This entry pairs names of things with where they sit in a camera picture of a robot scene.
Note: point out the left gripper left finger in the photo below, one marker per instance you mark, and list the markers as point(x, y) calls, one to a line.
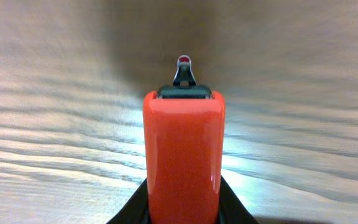
point(136, 209)

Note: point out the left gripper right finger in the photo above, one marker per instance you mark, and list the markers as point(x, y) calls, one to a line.
point(231, 210)

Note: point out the orange stapler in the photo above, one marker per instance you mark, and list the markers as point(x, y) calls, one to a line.
point(183, 133)

